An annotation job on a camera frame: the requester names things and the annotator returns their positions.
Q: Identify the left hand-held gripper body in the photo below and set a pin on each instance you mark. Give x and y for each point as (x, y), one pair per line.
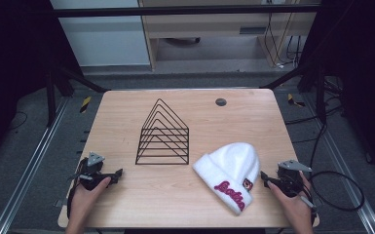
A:
(92, 169)

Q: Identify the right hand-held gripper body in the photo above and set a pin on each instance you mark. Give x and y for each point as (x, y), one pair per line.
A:
(290, 177)

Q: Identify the white knit beanie hat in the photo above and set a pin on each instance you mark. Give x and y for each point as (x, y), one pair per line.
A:
(230, 175)

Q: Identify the person's right hand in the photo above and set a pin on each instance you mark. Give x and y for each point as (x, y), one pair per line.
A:
(293, 208)

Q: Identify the person's left hand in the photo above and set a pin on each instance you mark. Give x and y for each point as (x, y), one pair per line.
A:
(86, 201)

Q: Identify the yellow black floor tape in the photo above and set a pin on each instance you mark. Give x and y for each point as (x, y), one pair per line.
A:
(85, 104)
(294, 100)

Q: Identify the black metal stand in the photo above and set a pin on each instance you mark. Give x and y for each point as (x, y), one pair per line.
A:
(320, 94)
(50, 97)

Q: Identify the grey round table grommet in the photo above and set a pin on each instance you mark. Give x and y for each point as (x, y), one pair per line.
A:
(220, 102)

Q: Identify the white cabinet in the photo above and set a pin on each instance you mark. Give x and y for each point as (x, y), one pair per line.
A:
(104, 39)

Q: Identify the light wooden desk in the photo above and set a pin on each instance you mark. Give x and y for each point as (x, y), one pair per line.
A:
(207, 26)

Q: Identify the aluminium floor rail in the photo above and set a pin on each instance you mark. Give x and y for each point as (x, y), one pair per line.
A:
(29, 169)
(347, 169)

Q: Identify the black horizontal frame bar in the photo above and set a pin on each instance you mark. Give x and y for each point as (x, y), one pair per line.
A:
(181, 10)

